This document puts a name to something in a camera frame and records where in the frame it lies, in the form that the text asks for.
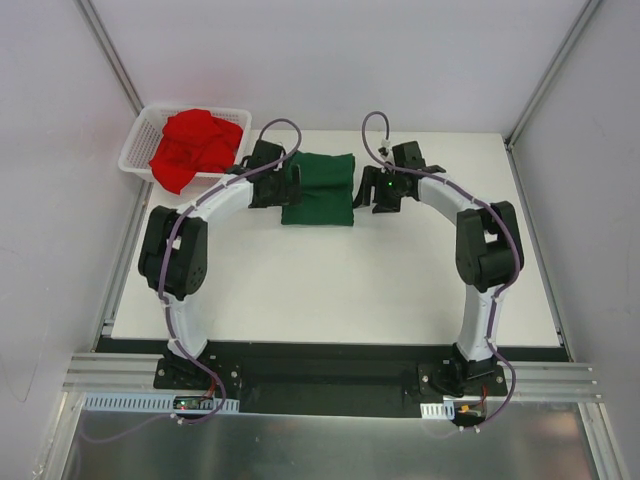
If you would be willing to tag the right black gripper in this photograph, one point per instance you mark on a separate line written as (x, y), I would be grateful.
(374, 186)

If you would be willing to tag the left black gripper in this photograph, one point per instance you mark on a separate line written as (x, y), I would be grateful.
(288, 182)

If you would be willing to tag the green t shirt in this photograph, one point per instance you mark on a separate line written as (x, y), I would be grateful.
(326, 184)

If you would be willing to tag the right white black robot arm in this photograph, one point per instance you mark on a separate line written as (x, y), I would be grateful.
(488, 250)

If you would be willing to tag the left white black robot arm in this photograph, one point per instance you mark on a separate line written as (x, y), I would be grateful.
(174, 254)

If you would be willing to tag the red t shirt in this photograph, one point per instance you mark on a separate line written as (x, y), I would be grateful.
(194, 141)

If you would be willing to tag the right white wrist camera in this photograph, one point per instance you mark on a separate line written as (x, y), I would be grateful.
(385, 151)

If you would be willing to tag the right aluminium corner post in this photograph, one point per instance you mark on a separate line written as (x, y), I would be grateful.
(569, 42)

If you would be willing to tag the aluminium corner post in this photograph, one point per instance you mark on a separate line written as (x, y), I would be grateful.
(99, 32)
(569, 42)

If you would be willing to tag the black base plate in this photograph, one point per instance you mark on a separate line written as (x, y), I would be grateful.
(388, 381)

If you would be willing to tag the right slotted cable duct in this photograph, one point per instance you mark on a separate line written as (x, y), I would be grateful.
(438, 411)

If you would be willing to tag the slotted cable duct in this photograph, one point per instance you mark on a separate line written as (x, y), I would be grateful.
(157, 403)
(438, 411)

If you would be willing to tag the left aluminium corner post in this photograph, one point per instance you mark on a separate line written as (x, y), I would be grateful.
(99, 32)

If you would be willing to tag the aluminium rail frame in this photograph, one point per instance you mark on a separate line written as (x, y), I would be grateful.
(130, 365)

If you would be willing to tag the left slotted cable duct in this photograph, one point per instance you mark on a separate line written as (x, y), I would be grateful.
(157, 403)

